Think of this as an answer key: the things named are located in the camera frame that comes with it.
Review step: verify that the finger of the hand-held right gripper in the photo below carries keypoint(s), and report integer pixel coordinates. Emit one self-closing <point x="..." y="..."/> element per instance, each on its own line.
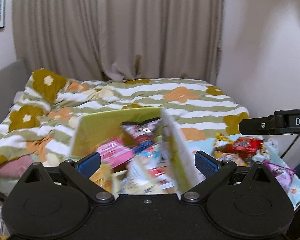
<point x="255" y="125"/>

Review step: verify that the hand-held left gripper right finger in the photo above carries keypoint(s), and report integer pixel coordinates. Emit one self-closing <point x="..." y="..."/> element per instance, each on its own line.
<point x="207" y="163"/>

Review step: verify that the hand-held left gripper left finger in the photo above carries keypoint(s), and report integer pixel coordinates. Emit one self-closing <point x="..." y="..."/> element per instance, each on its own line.
<point x="89" y="164"/>

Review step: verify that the orange snack packet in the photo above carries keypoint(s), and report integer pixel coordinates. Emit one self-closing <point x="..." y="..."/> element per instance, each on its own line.
<point x="102" y="179"/>

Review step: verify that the pink striped snack packet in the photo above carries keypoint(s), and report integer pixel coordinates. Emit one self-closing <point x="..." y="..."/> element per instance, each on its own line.
<point x="115" y="152"/>

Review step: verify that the green cardboard box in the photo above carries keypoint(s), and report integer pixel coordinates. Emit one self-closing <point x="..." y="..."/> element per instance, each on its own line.
<point x="102" y="125"/>

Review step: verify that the white red teal packet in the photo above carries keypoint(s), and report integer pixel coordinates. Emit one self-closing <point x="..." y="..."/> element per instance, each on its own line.
<point x="150" y="172"/>

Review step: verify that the dark brown snack packet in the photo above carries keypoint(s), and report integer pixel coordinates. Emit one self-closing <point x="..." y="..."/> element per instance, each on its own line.
<point x="140" y="132"/>

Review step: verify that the red snack packet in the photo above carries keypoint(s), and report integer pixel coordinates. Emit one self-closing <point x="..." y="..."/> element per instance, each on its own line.
<point x="243" y="146"/>

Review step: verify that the white plastic bag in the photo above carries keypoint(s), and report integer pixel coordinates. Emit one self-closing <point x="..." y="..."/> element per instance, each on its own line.
<point x="271" y="146"/>

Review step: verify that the yellow smiley snack packet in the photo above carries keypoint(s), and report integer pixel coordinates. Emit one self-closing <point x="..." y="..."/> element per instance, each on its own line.
<point x="221" y="141"/>

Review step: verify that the small purple snack packet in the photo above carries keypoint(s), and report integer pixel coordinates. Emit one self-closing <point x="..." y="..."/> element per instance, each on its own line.
<point x="280" y="173"/>

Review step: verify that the blue daisy tablecloth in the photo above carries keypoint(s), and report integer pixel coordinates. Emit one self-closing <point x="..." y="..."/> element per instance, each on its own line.
<point x="293" y="192"/>

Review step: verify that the pink pillow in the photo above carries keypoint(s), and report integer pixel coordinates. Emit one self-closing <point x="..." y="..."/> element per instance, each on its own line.
<point x="12" y="167"/>

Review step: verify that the floral striped blanket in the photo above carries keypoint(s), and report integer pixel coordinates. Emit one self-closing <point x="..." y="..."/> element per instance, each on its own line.
<point x="140" y="97"/>

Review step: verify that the grey headboard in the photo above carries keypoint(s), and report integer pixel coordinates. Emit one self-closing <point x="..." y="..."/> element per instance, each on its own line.
<point x="5" y="85"/>

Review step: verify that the beige curtain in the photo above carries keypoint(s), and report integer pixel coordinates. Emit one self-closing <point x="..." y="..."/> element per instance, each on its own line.
<point x="115" y="30"/>

